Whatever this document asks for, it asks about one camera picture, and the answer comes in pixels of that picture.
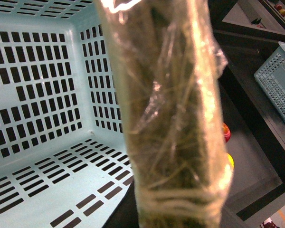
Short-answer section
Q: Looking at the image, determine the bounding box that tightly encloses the yellow starfruit front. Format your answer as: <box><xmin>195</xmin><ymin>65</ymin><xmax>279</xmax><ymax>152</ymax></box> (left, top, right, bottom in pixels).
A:
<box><xmin>227</xmin><ymin>153</ymin><xmax>234</xmax><ymax>170</ymax></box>

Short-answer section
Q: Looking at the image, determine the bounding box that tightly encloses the light blue plastic basket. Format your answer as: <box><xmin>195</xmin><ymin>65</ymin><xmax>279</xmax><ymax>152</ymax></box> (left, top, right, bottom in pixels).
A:
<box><xmin>0</xmin><ymin>0</ymin><xmax>133</xmax><ymax>228</ymax></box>

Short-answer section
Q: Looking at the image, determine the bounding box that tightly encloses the large red apple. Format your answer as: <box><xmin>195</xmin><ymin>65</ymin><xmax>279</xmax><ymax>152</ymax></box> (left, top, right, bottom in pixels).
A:
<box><xmin>223</xmin><ymin>123</ymin><xmax>231</xmax><ymax>143</ymax></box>

